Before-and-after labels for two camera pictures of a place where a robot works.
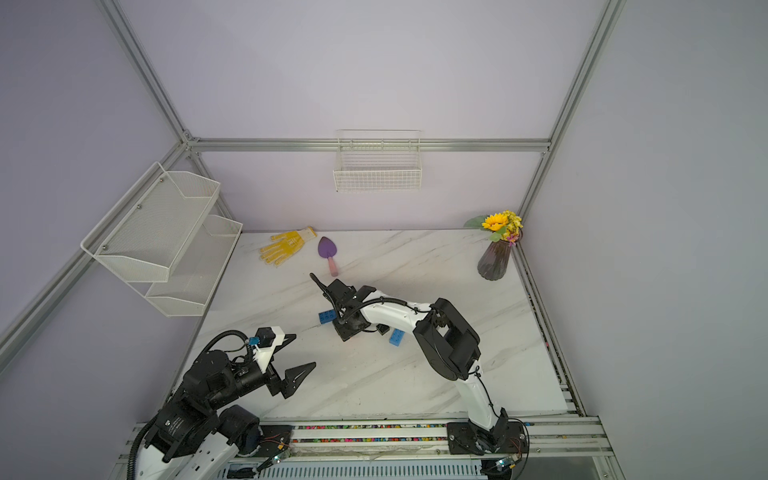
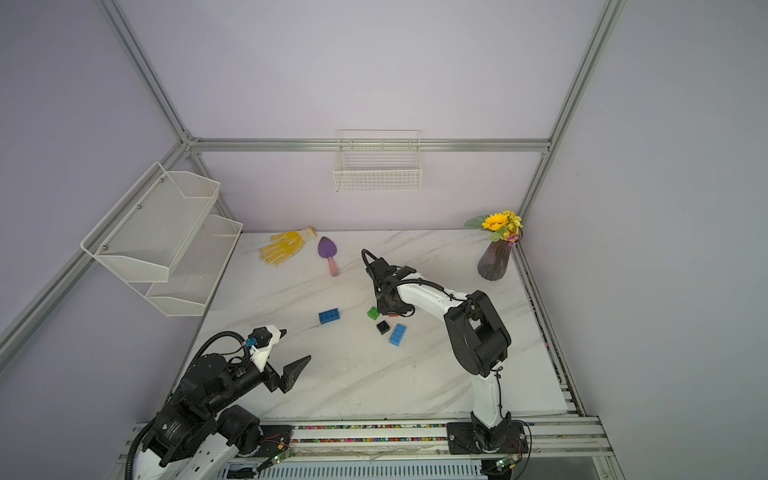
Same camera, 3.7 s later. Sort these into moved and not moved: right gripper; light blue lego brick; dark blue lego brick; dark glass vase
Moved: right gripper
Not moved: light blue lego brick; dark glass vase; dark blue lego brick
